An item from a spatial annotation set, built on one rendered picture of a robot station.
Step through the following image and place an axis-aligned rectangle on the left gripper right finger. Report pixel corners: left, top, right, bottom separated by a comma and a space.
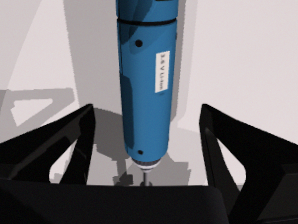
199, 104, 298, 224

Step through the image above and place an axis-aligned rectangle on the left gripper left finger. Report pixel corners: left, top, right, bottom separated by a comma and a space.
0, 104, 96, 185

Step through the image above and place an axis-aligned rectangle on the dark blue nut driver barrel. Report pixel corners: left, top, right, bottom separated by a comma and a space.
116, 0, 179, 186

